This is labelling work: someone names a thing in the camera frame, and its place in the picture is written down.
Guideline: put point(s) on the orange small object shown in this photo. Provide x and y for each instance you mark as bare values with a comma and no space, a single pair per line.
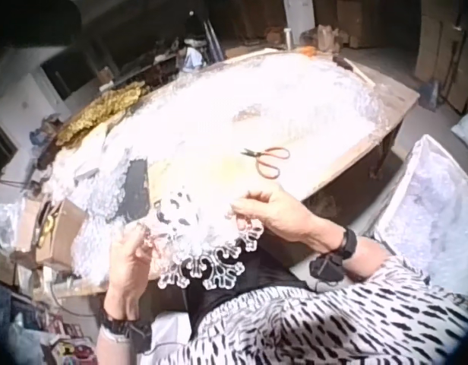
307,51

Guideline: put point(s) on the wooden work table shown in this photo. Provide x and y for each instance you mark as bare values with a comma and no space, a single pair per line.
332,163

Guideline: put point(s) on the metal cylinder can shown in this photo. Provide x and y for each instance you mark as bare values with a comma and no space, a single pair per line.
289,37

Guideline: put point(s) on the pile of gold ornaments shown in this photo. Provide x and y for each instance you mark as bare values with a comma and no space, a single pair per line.
97,112

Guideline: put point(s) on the open cardboard box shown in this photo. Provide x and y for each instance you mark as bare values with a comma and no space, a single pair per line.
57,232

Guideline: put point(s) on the person's right hand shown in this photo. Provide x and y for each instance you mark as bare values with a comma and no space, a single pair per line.
287,216

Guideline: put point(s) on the clear plastic bag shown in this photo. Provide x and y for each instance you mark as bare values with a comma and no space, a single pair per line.
325,36

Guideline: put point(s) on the black flat pad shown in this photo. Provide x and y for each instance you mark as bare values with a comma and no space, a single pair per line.
137,190

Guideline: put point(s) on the bubble wrap sheet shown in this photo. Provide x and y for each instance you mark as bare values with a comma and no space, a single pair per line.
257,106

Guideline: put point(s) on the cluttered side bench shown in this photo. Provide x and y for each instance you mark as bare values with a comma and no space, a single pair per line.
162,62

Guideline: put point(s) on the white bag of bubble wrap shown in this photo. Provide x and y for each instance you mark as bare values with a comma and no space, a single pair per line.
427,216

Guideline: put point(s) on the person's left fingers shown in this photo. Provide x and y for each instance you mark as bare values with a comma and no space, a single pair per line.
137,239

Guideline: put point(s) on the stack of cardboard cartons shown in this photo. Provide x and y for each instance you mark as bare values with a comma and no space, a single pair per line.
444,53

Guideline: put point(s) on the person's right fingers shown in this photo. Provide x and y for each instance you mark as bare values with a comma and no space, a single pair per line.
253,207

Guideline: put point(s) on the person's left hand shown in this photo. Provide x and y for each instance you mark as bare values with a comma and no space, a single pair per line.
127,270

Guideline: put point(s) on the clear acrylic snowflake ornament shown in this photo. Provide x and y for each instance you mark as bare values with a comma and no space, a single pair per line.
207,247

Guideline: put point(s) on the black wrist band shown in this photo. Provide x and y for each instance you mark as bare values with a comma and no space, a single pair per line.
120,323
342,245

